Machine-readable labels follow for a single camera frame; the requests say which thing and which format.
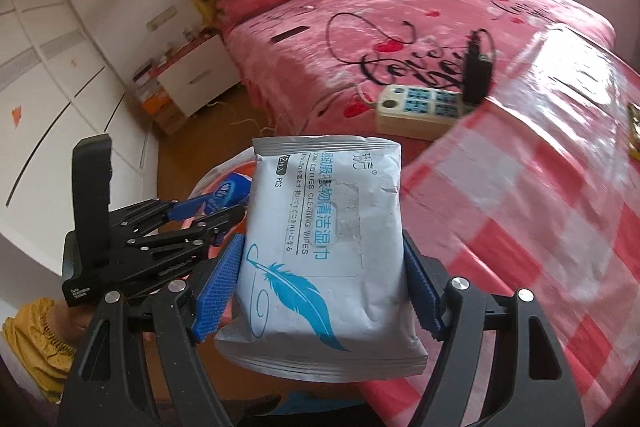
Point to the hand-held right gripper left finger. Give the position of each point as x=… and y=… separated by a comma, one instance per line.
x=220, y=287

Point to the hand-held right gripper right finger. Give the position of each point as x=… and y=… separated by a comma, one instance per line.
x=421, y=292

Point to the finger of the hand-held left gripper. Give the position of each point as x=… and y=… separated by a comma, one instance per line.
x=185, y=247
x=150, y=217

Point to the small blue white packet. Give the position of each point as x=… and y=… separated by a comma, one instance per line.
x=231, y=192

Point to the grey wet wipes packet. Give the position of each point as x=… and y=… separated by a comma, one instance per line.
x=325, y=257

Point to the person's left forearm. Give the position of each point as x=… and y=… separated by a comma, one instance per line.
x=35, y=342

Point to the orange box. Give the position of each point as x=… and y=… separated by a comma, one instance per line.
x=160, y=112

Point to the red checked tablecloth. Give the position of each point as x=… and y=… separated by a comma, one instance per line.
x=525, y=217

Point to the stack of books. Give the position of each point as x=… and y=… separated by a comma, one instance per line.
x=145, y=82

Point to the white nightstand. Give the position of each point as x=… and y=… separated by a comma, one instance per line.
x=200, y=77

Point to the white built-in wardrobe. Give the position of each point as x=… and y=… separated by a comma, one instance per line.
x=55, y=72

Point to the beige power strip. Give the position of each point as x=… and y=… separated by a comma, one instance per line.
x=420, y=109

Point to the flat black device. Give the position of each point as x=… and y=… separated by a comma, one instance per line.
x=290, y=34

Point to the black charger adapter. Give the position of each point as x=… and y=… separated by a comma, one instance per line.
x=477, y=67

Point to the yellow green snack packet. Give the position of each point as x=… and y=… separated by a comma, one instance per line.
x=634, y=129

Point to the pink bed with cover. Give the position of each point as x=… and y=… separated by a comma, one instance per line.
x=425, y=7

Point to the wall socket panel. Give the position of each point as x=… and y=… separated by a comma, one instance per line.
x=162, y=18

